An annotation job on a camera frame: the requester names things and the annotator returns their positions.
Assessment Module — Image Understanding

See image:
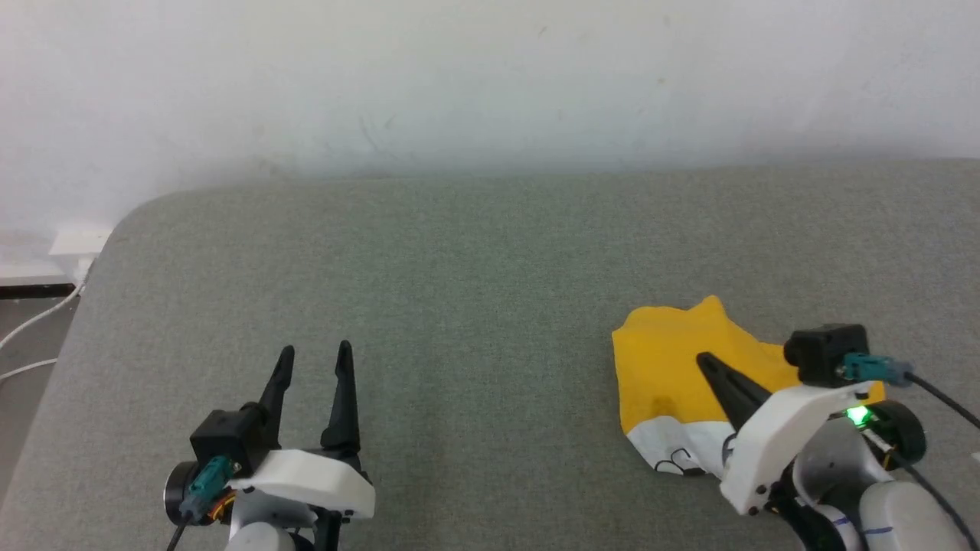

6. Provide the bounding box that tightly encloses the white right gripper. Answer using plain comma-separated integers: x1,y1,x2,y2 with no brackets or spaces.
696,352,893,516

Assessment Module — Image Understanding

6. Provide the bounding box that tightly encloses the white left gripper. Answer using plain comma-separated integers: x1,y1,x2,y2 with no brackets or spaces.
227,340,377,523

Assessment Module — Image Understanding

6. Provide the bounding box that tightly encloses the yellow and white garment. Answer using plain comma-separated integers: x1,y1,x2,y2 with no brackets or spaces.
612,295,887,478

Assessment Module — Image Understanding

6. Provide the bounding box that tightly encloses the black baseboard strip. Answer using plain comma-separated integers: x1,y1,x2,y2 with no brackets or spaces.
0,283,77,300

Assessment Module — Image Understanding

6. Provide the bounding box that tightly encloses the black cable with teal connector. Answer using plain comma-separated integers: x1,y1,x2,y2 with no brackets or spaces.
837,353,980,431
166,456,235,551

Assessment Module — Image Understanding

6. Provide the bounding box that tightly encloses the white power cable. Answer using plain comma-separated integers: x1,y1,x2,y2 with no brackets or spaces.
0,357,60,383
0,257,96,351

